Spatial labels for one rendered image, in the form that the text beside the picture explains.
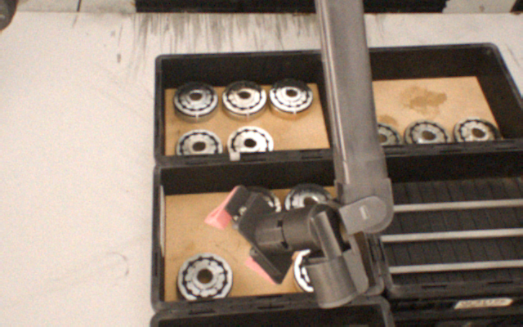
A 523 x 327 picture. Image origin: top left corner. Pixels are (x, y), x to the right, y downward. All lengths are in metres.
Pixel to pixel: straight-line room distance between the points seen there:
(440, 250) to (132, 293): 0.63
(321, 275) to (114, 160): 0.81
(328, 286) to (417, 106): 0.77
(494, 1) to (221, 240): 2.38
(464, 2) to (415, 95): 1.77
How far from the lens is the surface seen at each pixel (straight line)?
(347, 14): 0.73
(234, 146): 1.24
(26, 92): 1.63
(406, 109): 1.41
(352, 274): 0.75
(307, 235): 0.72
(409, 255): 1.19
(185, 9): 2.24
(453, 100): 1.47
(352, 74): 0.73
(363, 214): 0.72
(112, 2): 2.97
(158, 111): 1.21
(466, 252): 1.24
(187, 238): 1.16
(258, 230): 0.78
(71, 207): 1.38
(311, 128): 1.32
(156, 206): 1.09
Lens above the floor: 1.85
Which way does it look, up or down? 54 degrees down
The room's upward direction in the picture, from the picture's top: 4 degrees clockwise
